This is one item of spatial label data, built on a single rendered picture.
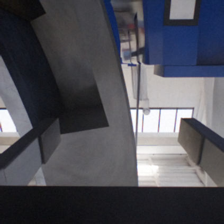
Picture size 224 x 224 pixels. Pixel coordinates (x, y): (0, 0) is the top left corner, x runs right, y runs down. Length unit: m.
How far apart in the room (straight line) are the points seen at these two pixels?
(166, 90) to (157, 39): 9.56
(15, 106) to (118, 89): 0.17
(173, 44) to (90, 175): 0.26
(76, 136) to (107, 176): 0.10
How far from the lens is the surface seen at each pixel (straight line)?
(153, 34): 0.26
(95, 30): 0.25
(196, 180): 10.43
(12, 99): 0.30
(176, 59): 0.26
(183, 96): 10.22
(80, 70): 0.43
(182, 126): 0.17
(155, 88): 9.60
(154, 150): 10.21
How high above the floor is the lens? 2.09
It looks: 17 degrees up
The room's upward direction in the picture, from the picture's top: 180 degrees clockwise
